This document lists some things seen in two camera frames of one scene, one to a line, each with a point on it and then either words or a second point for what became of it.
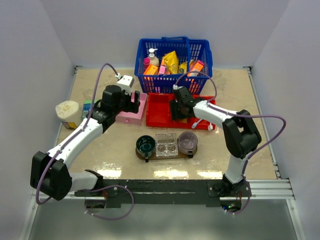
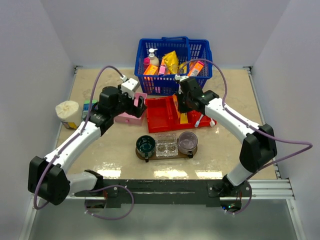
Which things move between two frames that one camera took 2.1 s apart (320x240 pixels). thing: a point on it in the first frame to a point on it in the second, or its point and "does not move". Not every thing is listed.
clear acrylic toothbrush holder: x=166 y=145 does not move
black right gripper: x=175 y=114 to x=181 y=108
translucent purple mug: x=187 y=143 does not move
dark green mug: x=145 y=146 does not move
